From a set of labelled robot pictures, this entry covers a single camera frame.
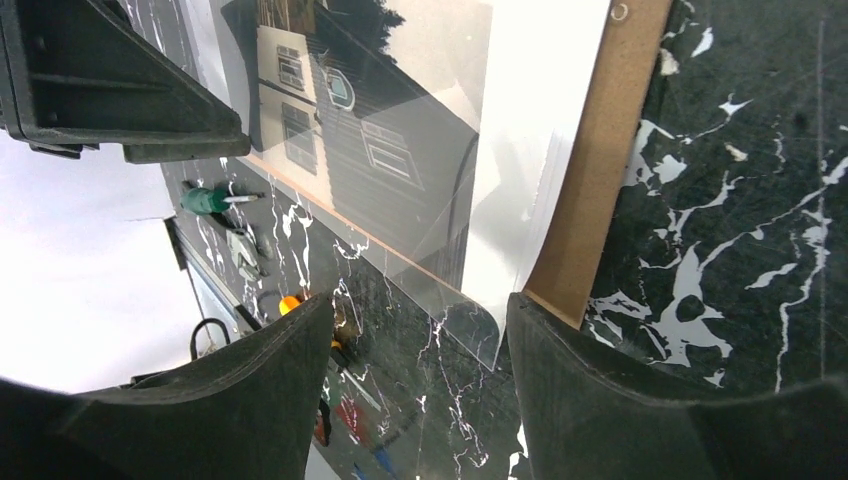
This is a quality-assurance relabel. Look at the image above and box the clear acrylic glazing sheet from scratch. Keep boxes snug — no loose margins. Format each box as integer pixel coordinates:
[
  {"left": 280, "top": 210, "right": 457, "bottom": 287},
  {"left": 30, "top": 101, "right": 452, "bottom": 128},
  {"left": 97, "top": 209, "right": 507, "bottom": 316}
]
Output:
[{"left": 178, "top": 1, "right": 515, "bottom": 368}]

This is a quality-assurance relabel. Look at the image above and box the house photo white border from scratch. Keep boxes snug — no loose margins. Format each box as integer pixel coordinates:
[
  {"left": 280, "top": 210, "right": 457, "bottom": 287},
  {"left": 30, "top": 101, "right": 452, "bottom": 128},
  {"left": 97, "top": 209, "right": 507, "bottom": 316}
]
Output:
[{"left": 182, "top": 1, "right": 610, "bottom": 329}]

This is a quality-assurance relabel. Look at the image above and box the orange handled screwdriver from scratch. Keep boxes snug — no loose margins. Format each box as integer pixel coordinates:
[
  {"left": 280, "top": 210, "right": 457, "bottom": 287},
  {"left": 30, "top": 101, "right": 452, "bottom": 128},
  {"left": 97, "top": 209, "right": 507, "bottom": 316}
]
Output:
[{"left": 278, "top": 295, "right": 383, "bottom": 412}]

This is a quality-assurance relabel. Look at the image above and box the brown fibreboard backing board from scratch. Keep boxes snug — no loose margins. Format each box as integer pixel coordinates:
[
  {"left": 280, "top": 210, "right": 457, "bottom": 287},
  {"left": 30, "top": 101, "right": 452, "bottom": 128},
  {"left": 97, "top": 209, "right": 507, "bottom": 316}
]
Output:
[{"left": 245, "top": 0, "right": 676, "bottom": 331}]

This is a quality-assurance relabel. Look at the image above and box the green handled screwdriver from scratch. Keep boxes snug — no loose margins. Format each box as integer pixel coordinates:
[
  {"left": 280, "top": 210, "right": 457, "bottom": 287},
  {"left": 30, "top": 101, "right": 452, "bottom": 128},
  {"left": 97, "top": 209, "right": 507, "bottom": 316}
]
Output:
[{"left": 179, "top": 187, "right": 263, "bottom": 215}]

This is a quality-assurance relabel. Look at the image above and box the small silver wrench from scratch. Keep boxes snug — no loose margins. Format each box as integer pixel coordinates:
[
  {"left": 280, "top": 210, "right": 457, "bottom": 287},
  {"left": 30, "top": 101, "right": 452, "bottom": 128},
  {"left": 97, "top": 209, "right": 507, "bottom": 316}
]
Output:
[{"left": 225, "top": 229, "right": 267, "bottom": 282}]

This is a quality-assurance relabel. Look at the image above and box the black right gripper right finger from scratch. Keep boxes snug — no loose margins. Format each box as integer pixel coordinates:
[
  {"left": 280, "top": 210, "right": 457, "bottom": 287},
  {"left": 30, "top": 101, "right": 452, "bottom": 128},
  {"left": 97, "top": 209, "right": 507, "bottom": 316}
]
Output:
[{"left": 506, "top": 293, "right": 847, "bottom": 479}]

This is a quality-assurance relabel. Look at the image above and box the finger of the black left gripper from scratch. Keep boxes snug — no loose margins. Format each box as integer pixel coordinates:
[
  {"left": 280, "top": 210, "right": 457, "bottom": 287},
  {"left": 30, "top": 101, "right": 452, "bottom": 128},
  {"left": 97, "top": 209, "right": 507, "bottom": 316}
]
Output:
[{"left": 1, "top": 1, "right": 251, "bottom": 164}]

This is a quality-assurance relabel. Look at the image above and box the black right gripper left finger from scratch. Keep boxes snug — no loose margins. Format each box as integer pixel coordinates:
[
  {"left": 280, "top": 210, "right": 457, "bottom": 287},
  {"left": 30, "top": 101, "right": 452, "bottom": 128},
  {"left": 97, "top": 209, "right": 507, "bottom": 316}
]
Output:
[{"left": 1, "top": 319, "right": 327, "bottom": 479}]

